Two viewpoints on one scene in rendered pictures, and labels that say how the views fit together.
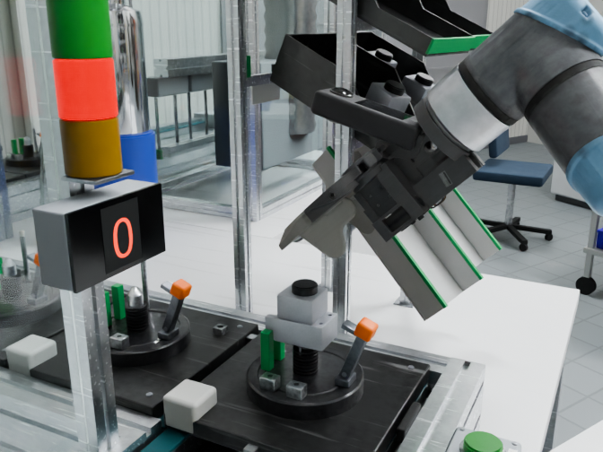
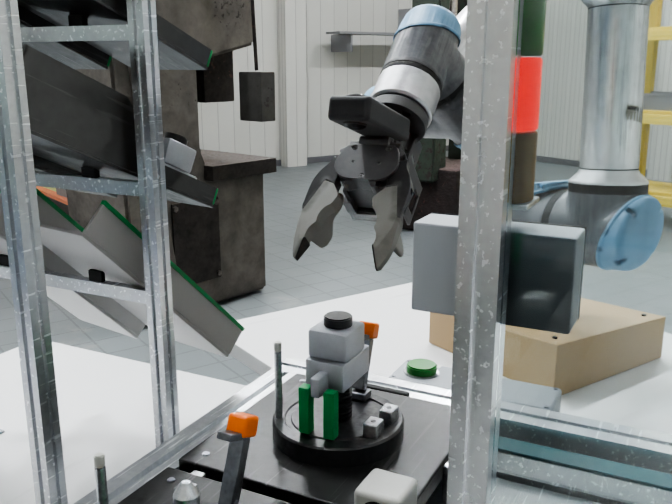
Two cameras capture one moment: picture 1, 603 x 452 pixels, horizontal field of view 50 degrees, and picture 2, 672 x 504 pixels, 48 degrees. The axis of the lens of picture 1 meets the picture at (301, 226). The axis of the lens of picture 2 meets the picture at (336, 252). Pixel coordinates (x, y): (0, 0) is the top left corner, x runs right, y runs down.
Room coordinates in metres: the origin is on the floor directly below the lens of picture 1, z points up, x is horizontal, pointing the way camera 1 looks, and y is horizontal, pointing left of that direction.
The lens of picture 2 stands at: (0.69, 0.72, 1.36)
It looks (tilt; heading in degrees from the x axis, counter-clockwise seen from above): 14 degrees down; 270
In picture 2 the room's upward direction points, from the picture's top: straight up
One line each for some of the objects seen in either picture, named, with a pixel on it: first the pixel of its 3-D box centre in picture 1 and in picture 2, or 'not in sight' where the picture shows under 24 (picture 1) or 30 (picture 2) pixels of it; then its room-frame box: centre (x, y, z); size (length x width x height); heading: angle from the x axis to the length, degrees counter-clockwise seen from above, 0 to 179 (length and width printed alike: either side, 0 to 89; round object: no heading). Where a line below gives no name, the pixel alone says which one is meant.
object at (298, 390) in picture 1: (296, 389); (388, 414); (0.64, 0.01, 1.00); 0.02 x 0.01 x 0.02; 63
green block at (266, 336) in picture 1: (266, 350); (330, 414); (0.70, 0.04, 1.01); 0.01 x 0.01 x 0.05; 63
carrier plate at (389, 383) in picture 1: (305, 393); (338, 441); (0.69, 0.00, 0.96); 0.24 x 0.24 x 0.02; 63
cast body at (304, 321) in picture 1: (297, 309); (333, 350); (0.69, 0.00, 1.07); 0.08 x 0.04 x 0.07; 63
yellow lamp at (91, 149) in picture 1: (91, 144); not in sight; (0.57, 0.19, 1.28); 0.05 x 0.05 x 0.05
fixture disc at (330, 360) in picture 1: (305, 378); (338, 424); (0.69, 0.00, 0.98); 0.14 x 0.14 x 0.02
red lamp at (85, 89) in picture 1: (85, 88); not in sight; (0.57, 0.19, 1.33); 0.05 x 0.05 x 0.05
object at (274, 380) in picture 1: (270, 381); (373, 427); (0.65, 0.04, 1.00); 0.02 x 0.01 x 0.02; 63
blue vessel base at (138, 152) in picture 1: (126, 185); not in sight; (1.59, 0.44, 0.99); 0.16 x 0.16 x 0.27
